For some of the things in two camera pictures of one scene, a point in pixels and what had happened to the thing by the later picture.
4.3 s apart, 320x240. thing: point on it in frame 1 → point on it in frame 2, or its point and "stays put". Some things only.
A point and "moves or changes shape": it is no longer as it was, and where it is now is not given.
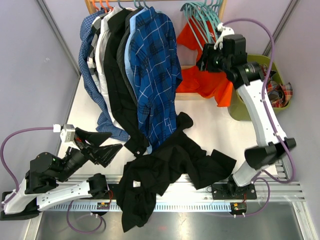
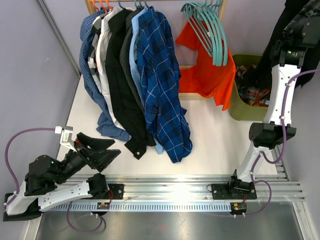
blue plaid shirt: x=157 y=69 moves or changes shape
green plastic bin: x=238 y=109 stays put
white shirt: x=101 y=66 stays put
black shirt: x=142 y=181 → x=259 y=74
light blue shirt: x=147 y=146 → x=135 y=70
